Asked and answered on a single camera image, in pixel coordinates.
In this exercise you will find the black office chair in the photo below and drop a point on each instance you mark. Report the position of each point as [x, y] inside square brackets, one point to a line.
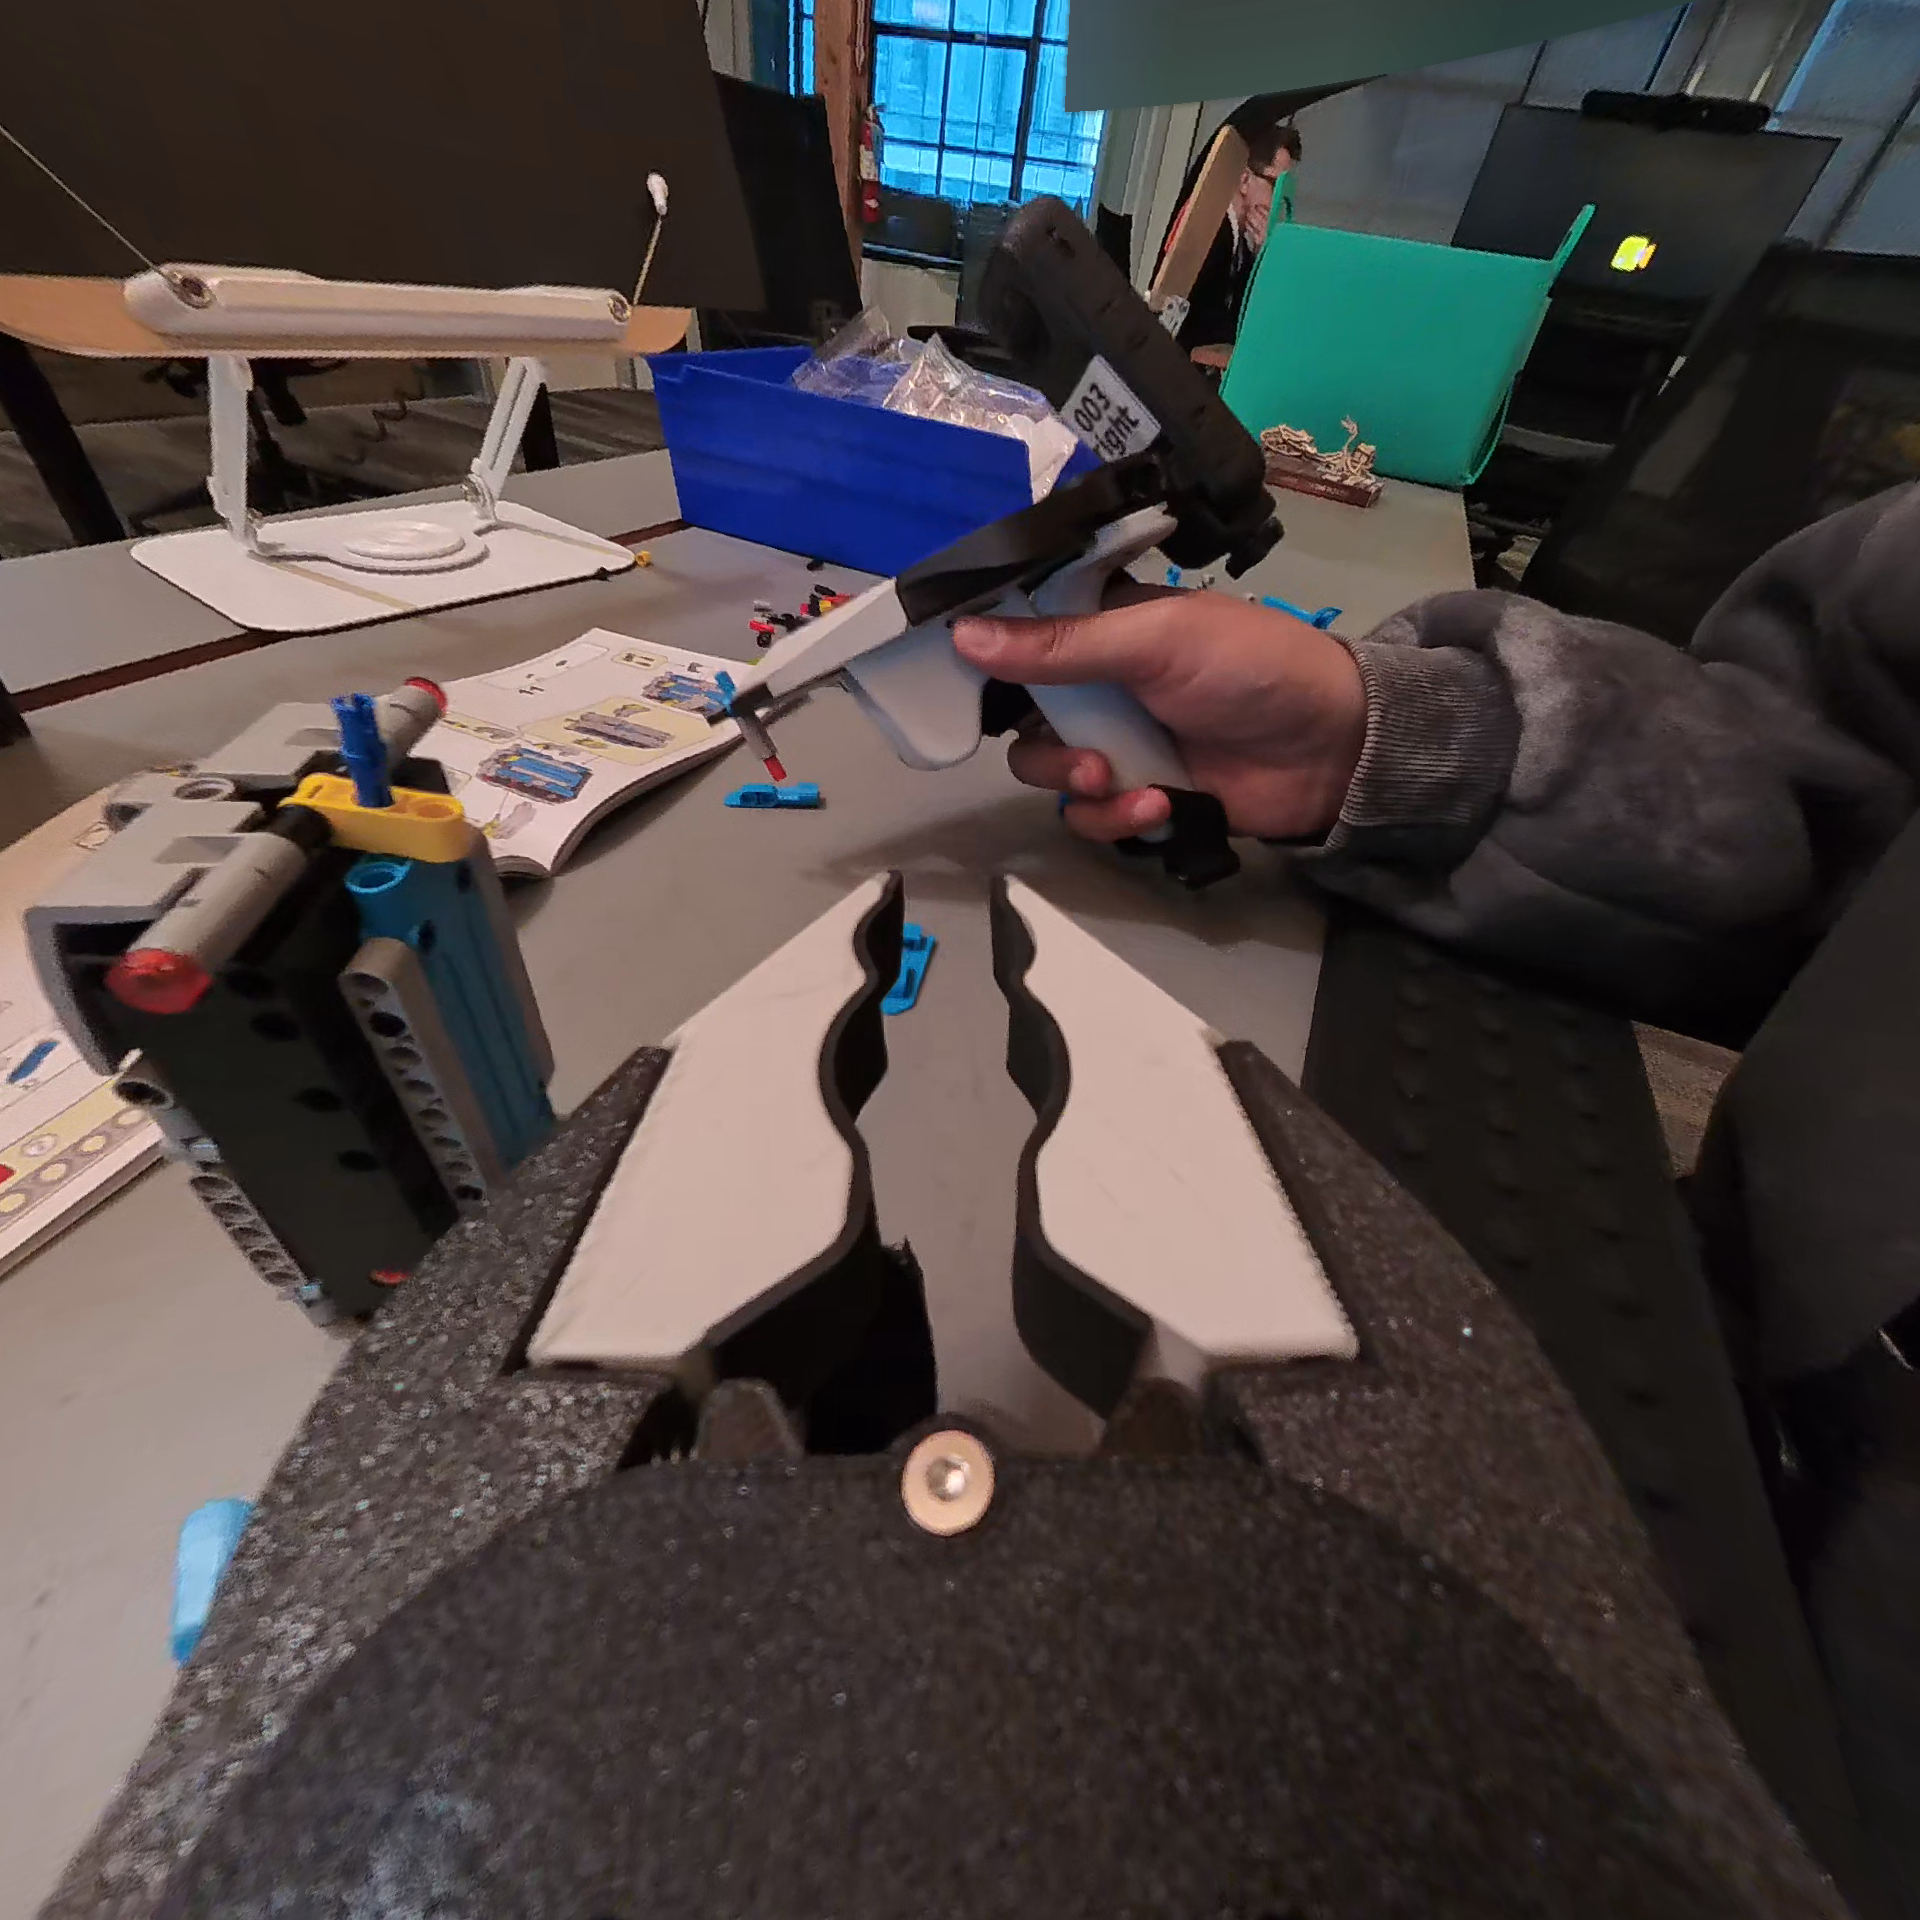
[787, 211]

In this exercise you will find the black blue brick model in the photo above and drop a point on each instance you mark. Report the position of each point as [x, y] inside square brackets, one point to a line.
[301, 1051]

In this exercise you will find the instruction booklet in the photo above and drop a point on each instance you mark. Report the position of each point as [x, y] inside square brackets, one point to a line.
[586, 750]

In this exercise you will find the pile of small bricks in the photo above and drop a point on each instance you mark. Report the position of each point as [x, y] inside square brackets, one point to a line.
[806, 611]

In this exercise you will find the blue curved brick panel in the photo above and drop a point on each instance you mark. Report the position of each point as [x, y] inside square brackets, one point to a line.
[908, 968]

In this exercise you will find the large blue brick panel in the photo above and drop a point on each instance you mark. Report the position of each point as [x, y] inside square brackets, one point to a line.
[777, 796]

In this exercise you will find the person's right hand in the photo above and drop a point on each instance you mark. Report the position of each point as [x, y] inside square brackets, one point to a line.
[1202, 707]

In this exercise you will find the black computer monitor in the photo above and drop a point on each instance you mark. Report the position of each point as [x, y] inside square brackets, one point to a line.
[1651, 195]

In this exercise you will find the clear plastic bag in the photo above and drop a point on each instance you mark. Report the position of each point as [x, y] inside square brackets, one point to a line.
[932, 376]

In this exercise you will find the black perforated panel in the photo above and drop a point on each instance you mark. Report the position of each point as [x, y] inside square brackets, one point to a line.
[1501, 1259]

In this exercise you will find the wooden column with red sign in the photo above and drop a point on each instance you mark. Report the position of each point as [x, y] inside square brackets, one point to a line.
[844, 105]

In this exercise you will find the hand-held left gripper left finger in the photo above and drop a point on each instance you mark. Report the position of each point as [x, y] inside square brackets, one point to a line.
[708, 1200]

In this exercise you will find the grey desk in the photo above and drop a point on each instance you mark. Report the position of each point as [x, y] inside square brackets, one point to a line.
[692, 961]

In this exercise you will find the blue plastic bin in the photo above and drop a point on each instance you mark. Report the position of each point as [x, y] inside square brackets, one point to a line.
[843, 467]

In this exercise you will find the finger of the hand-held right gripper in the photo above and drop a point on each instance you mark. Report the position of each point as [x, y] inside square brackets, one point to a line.
[932, 631]

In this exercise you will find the small wooden model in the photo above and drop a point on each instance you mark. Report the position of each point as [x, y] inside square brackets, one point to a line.
[1316, 467]

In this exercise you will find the blue grey axle assembly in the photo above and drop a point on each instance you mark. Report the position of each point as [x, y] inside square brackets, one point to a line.
[204, 1566]

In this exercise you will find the person's right forearm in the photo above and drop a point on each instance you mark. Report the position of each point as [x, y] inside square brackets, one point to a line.
[1622, 750]

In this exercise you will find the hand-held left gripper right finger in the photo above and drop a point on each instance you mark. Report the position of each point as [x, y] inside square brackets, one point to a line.
[1188, 1200]

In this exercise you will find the teal plastic panel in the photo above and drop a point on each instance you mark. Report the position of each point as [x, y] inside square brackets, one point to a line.
[1411, 332]

